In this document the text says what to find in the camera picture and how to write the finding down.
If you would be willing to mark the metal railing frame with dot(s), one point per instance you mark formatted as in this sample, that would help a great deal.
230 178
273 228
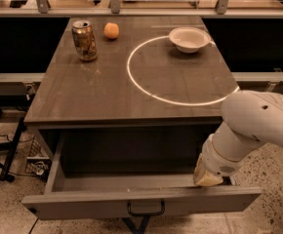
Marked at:
135 4

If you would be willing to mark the grey drawer cabinet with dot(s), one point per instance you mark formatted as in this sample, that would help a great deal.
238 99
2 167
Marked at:
141 107

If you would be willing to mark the black stand leg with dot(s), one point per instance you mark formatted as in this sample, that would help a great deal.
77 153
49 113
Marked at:
5 172

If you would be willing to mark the wire mesh basket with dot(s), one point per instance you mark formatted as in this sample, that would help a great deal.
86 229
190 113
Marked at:
37 162

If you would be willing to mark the white bowl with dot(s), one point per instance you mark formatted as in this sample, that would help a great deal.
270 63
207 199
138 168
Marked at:
189 40

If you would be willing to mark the grey top drawer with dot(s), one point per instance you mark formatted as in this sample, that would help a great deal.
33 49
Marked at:
73 195

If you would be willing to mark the orange fruit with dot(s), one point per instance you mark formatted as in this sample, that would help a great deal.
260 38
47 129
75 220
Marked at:
111 31

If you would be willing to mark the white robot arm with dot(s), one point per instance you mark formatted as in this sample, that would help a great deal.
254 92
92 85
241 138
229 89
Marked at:
249 120

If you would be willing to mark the gold soda can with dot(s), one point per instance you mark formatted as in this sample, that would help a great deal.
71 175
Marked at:
84 40

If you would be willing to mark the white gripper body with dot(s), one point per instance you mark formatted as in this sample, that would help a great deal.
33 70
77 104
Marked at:
217 161

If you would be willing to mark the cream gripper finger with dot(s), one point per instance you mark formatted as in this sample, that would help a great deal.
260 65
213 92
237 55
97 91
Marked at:
201 177

